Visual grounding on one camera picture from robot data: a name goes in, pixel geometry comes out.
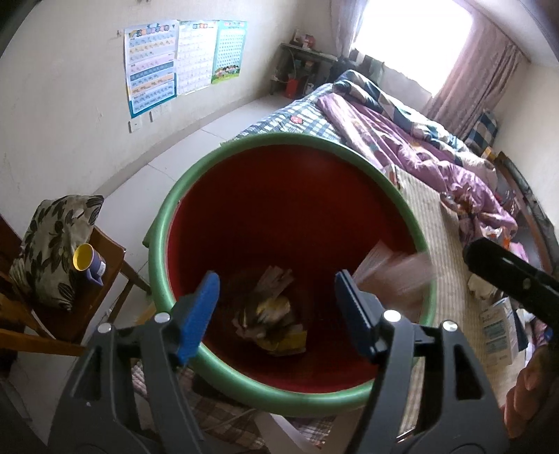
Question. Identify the dark wooden headboard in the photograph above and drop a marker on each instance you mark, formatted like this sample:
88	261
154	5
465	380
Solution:
535	231

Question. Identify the white milk carton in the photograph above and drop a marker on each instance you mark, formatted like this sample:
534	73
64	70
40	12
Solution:
499	333

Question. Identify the middle learning chart poster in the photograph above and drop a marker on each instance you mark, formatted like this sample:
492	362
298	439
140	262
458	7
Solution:
195	54

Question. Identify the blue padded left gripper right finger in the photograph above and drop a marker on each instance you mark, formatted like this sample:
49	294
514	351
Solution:
430	394

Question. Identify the plaid pillow by curtain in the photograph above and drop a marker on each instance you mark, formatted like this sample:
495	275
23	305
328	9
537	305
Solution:
483	133

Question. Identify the trash inside bin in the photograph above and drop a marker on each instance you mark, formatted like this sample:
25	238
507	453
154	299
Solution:
267	318

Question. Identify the dark side desk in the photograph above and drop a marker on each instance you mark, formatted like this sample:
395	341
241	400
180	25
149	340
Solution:
299	71

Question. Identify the right pink curtain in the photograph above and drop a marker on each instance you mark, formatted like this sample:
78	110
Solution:
478	80

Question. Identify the learning chart poster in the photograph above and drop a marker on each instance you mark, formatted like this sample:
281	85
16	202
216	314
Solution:
150	52
195	54

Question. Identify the left learning chart poster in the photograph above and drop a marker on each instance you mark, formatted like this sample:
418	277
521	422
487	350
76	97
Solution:
150	52

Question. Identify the blue plaid bedsheet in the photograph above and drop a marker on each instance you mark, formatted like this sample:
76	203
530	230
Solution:
300	116

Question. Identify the wooden chair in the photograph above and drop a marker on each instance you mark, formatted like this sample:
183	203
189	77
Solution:
31	324

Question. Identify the beige checkered mat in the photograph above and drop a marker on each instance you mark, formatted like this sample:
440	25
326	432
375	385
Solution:
440	227

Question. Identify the pink curtain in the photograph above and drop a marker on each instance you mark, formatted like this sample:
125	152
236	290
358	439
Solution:
478	80
346	17

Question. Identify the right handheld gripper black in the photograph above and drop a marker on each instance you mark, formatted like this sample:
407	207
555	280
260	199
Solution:
535	290

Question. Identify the red bin with green rim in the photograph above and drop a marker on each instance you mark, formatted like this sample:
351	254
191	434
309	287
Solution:
293	201

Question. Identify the left pink curtain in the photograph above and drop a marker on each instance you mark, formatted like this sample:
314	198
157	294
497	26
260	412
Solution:
346	17

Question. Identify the yellow and purple cup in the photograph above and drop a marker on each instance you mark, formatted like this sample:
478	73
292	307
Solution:
87	260

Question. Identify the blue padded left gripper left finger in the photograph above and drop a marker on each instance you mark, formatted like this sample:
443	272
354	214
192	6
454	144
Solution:
123	395

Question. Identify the purple quilt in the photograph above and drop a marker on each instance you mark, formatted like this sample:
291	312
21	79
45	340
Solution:
384	144

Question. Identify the person's right hand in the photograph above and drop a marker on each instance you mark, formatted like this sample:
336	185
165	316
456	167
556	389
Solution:
525	398

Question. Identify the white Pocky snack bag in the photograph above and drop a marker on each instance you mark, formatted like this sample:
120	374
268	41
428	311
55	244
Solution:
392	275

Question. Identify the floral cushion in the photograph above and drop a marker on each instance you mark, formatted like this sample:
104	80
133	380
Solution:
43	272

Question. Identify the right green learning poster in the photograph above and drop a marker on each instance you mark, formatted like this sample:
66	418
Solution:
229	49

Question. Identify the blue patchwork blanket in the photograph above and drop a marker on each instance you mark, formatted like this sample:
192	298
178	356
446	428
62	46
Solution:
365	92

